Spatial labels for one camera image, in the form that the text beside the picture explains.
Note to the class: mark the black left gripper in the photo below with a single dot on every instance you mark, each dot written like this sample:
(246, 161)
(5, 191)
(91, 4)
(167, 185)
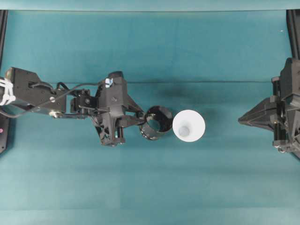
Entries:
(112, 103)

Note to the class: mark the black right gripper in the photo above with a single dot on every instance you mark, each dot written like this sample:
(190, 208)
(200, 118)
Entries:
(286, 107)

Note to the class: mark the black cylindrical cup holder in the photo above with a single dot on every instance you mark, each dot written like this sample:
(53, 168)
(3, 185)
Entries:
(158, 121)

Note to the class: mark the white paper cup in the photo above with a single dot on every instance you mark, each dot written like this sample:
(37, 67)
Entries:
(188, 125)

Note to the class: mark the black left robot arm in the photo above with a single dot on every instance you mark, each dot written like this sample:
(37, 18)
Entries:
(61, 102)

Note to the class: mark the black right table rail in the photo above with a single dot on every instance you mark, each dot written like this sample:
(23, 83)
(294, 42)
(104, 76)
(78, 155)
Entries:
(293, 25)

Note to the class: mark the black table rail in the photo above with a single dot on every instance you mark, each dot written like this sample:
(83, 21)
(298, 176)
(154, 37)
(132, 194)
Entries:
(293, 25)
(3, 26)

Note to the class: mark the white cable tie bundle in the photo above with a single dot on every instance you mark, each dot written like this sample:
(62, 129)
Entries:
(8, 95)

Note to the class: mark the black left table rail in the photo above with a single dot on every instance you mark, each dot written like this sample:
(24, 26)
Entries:
(3, 26)

